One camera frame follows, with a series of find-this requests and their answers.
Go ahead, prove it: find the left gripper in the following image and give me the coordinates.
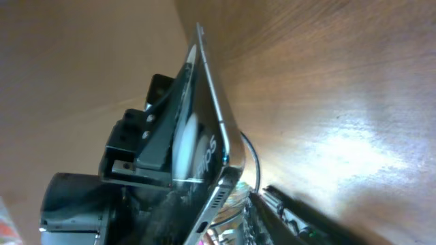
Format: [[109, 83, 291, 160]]
[[40, 74, 189, 244]]

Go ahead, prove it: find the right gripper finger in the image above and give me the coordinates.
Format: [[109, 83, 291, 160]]
[[243, 186, 366, 245]]

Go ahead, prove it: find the black smartphone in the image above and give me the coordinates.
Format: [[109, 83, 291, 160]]
[[158, 24, 245, 244]]

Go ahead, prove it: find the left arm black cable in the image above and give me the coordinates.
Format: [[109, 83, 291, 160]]
[[211, 131, 262, 229]]

